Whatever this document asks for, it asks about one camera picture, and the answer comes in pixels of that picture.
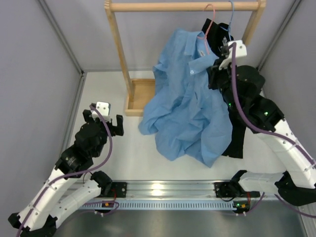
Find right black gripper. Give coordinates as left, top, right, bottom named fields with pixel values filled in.
left=207, top=58, right=241, bottom=113

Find pink wire hanger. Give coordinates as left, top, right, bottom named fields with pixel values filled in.
left=197, top=3, right=216, bottom=55

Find light blue shirt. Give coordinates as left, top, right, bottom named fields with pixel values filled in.
left=138, top=29, right=233, bottom=167

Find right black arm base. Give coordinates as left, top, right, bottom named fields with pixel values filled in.
left=214, top=182, right=235, bottom=201

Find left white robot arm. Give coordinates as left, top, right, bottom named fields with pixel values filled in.
left=8, top=104, right=124, bottom=237

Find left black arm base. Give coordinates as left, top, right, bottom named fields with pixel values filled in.
left=108, top=182, right=127, bottom=198

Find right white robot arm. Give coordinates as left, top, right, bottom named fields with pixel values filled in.
left=207, top=66, right=316, bottom=206

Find black shirt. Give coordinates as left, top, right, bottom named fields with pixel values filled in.
left=202, top=18, right=245, bottom=158

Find wooden clothes rack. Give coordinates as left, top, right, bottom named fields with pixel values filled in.
left=104, top=0, right=267, bottom=118

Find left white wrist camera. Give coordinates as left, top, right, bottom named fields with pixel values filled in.
left=91, top=101, right=111, bottom=122

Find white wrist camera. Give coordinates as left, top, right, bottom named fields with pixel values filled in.
left=91, top=101, right=111, bottom=122
left=219, top=40, right=247, bottom=70

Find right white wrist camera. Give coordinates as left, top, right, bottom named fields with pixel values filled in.
left=219, top=40, right=247, bottom=70

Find blue wire hanger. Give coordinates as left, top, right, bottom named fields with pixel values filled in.
left=221, top=0, right=235, bottom=41

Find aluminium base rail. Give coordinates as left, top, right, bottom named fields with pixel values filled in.
left=64, top=180, right=279, bottom=198

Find aluminium frame rail left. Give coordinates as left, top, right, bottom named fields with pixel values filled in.
left=36, top=0, right=86, bottom=152

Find grey slotted cable duct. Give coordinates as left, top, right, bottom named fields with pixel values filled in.
left=80, top=200, right=237, bottom=211

